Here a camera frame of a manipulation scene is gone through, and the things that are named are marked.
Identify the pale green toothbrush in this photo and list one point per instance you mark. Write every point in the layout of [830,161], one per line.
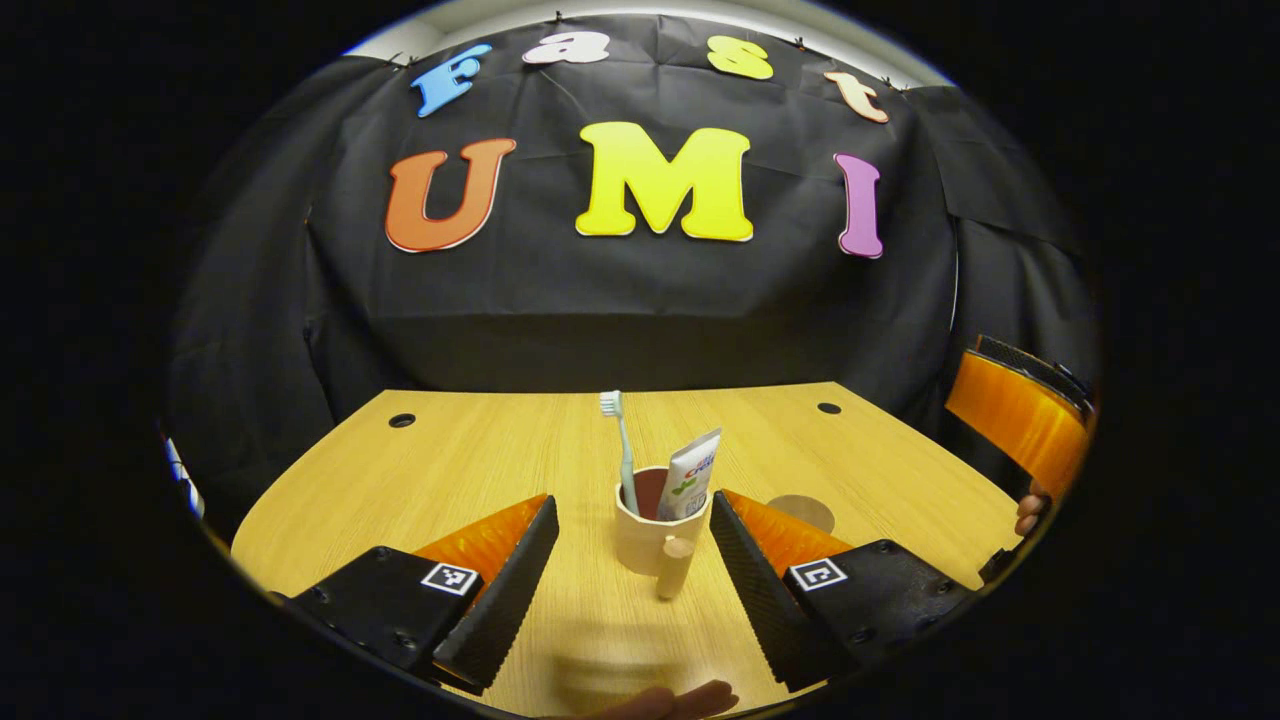
[625,450]

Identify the white toothpaste tube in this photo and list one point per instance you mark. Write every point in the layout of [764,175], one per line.
[690,480]

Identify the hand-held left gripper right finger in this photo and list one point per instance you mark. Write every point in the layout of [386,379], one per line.
[762,590]

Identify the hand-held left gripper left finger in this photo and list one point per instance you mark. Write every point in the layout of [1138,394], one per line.
[505,590]

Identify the brown round coaster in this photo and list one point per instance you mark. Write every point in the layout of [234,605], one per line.
[805,510]

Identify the white side table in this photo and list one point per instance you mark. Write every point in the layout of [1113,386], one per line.
[188,480]

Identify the beige cup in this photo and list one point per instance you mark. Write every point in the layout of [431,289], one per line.
[640,540]

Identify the wooden desktop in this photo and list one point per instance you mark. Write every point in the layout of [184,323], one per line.
[400,490]

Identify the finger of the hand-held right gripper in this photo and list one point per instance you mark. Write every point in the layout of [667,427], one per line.
[1015,415]

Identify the black backdrop cloth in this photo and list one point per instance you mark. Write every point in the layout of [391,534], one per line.
[650,300]

